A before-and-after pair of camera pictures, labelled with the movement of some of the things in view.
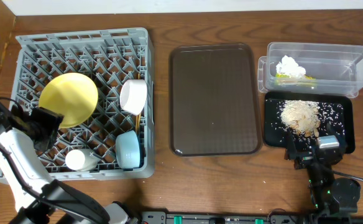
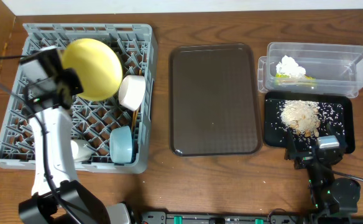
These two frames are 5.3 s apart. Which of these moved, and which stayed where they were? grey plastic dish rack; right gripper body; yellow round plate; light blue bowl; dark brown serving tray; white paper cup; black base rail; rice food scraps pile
Moved: white paper cup; light blue bowl; grey plastic dish rack; yellow round plate
Stayed: black base rail; rice food scraps pile; dark brown serving tray; right gripper body
